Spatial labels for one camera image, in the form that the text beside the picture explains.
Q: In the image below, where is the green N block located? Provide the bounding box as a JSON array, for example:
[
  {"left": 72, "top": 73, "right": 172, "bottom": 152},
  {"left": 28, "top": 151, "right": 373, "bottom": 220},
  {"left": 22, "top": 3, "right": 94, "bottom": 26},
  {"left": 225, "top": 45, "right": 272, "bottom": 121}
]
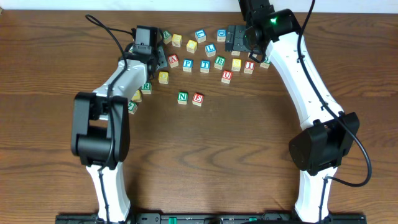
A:
[{"left": 177, "top": 92, "right": 188, "bottom": 105}]

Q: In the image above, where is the red E block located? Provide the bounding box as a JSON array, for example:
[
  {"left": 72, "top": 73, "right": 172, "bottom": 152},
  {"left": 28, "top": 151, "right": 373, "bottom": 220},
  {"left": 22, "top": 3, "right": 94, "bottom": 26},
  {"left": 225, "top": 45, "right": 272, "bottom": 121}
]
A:
[{"left": 192, "top": 93, "right": 204, "bottom": 106}]

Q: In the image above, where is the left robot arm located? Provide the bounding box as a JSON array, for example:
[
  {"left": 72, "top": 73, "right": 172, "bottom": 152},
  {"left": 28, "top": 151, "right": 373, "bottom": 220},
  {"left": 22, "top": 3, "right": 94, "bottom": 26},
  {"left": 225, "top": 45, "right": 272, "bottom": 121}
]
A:
[{"left": 71, "top": 44, "right": 167, "bottom": 223}]

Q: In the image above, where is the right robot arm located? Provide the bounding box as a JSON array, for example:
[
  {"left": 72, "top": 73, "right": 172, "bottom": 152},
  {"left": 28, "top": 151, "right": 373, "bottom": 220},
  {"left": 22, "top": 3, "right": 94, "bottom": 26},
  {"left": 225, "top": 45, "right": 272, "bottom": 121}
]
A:
[{"left": 225, "top": 1, "right": 359, "bottom": 223}]

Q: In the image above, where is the blue 5 block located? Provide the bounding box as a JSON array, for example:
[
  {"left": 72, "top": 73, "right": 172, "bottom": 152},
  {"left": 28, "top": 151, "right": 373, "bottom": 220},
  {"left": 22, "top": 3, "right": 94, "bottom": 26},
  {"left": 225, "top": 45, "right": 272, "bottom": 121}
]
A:
[{"left": 231, "top": 51, "right": 241, "bottom": 56}]

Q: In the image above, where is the red A block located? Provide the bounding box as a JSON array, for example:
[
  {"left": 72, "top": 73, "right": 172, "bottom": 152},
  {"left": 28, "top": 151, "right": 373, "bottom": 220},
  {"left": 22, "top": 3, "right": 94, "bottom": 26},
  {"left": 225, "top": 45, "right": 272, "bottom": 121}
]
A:
[{"left": 167, "top": 54, "right": 179, "bottom": 68}]

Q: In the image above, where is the blue D block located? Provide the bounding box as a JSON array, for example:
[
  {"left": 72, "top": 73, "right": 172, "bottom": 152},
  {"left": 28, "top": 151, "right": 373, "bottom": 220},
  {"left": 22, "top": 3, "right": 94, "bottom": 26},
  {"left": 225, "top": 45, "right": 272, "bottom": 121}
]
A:
[{"left": 217, "top": 29, "right": 227, "bottom": 42}]

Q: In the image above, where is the yellow O block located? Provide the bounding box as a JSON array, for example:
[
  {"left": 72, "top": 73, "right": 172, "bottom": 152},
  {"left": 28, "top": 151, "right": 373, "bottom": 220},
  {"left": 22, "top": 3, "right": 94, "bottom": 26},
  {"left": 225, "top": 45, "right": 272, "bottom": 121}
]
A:
[{"left": 158, "top": 71, "right": 169, "bottom": 84}]

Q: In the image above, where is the green B block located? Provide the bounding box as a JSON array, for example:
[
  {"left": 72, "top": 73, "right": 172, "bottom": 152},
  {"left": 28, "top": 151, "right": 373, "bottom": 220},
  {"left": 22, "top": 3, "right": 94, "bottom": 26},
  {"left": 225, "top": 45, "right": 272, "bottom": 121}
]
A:
[{"left": 214, "top": 56, "right": 226, "bottom": 70}]

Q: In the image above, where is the blue L block middle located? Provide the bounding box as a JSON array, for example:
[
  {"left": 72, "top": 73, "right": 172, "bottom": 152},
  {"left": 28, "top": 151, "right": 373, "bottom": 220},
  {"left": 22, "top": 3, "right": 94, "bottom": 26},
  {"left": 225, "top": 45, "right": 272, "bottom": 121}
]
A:
[{"left": 205, "top": 44, "right": 216, "bottom": 57}]

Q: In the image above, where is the blue l block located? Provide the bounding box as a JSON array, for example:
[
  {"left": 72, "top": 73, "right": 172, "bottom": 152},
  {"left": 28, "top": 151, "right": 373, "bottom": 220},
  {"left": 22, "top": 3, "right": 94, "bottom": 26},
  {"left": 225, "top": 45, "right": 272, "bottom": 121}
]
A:
[
  {"left": 195, "top": 29, "right": 206, "bottom": 43},
  {"left": 205, "top": 44, "right": 216, "bottom": 57}
]

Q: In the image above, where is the green Z block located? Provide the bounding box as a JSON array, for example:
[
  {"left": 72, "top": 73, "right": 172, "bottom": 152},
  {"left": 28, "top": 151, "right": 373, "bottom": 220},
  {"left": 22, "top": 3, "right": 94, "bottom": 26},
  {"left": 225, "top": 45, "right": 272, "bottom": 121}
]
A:
[{"left": 163, "top": 30, "right": 172, "bottom": 45}]

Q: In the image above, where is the yellow block top row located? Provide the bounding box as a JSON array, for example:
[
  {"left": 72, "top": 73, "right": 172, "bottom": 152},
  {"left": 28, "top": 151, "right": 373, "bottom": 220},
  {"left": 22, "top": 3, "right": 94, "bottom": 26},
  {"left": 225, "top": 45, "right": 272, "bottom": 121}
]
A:
[{"left": 172, "top": 34, "right": 182, "bottom": 47}]

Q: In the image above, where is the blue P block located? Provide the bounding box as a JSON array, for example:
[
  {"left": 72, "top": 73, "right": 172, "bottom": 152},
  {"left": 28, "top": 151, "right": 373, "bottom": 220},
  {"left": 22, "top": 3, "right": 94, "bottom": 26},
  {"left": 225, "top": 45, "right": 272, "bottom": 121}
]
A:
[{"left": 182, "top": 59, "right": 193, "bottom": 72}]

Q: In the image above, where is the red I block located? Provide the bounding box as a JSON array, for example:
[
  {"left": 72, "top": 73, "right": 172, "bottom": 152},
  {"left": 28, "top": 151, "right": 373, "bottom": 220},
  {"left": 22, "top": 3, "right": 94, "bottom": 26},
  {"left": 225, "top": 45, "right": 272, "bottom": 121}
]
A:
[{"left": 244, "top": 61, "right": 255, "bottom": 74}]

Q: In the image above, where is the green R block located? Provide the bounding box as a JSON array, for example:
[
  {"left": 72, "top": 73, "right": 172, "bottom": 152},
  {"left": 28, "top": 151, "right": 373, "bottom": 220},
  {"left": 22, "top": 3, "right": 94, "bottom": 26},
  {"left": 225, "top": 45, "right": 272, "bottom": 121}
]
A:
[{"left": 141, "top": 82, "right": 152, "bottom": 95}]

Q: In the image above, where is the blue L block top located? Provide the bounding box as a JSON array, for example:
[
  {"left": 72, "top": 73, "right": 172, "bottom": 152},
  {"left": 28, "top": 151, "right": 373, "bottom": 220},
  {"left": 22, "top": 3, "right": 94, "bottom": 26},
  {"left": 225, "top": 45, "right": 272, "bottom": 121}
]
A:
[{"left": 195, "top": 29, "right": 206, "bottom": 43}]

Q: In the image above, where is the yellow block second row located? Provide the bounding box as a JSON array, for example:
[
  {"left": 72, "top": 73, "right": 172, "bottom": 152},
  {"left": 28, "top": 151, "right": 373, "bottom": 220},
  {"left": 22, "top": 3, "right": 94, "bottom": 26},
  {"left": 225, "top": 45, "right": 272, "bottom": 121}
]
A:
[{"left": 187, "top": 40, "right": 198, "bottom": 54}]

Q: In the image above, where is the red U block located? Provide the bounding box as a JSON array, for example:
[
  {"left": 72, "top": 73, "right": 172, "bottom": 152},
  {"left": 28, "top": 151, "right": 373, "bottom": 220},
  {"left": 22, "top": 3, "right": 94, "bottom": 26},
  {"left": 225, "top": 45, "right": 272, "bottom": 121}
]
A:
[{"left": 221, "top": 70, "right": 233, "bottom": 84}]

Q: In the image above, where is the blue T block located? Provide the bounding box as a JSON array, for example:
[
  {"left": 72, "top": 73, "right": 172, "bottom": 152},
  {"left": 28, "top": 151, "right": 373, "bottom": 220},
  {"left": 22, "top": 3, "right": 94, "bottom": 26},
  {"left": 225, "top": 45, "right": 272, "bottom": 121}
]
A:
[{"left": 200, "top": 60, "right": 211, "bottom": 73}]

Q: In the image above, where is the green J block right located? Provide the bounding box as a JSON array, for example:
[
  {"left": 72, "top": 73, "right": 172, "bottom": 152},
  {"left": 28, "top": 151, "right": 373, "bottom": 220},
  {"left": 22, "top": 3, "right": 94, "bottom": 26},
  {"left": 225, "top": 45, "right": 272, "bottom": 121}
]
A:
[{"left": 260, "top": 57, "right": 271, "bottom": 69}]

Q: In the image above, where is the green 4 block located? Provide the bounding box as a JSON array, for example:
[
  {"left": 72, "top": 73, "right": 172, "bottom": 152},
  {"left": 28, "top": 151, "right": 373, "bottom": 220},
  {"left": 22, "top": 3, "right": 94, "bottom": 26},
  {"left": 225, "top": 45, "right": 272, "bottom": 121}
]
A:
[{"left": 128, "top": 101, "right": 138, "bottom": 114}]

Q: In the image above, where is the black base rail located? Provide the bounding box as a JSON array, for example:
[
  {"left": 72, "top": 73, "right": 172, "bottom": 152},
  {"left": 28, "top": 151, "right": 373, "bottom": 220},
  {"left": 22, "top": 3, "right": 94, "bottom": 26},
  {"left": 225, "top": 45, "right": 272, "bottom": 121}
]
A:
[{"left": 55, "top": 212, "right": 367, "bottom": 224}]

